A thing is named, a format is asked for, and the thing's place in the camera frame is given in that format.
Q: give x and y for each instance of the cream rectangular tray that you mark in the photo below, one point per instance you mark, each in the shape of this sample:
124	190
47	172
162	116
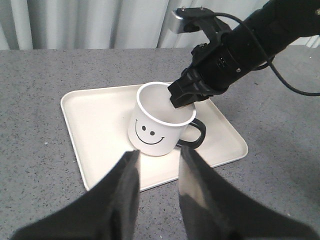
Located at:
97	121

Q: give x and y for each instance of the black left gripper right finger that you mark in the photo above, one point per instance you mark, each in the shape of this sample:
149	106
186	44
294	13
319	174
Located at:
213	209

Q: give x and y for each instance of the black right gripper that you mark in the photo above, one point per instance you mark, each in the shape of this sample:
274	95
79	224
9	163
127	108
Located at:
215	67

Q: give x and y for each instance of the grey-green curtain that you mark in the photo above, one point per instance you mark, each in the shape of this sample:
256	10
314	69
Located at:
104	24

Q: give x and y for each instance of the white smiley face mug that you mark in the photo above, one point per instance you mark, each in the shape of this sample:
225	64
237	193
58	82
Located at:
156	126

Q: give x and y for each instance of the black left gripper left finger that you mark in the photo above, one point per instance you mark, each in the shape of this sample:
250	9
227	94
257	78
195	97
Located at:
106	212

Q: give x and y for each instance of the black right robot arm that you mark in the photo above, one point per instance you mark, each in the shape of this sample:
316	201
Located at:
276	25

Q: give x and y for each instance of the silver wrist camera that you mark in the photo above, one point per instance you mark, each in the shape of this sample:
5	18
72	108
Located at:
190	20

